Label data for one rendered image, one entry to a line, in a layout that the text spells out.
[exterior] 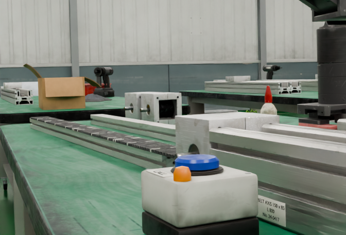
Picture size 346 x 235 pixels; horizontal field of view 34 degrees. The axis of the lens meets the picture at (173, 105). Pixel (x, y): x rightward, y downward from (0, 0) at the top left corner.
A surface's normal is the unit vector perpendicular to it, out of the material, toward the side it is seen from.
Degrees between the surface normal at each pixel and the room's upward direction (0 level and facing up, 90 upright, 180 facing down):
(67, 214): 0
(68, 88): 69
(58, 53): 90
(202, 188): 90
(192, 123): 90
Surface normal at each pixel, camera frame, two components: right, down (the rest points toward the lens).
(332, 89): -0.59, 0.07
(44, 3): 0.33, 0.04
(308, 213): -0.90, 0.04
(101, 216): -0.03, -1.00
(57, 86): 0.25, -0.41
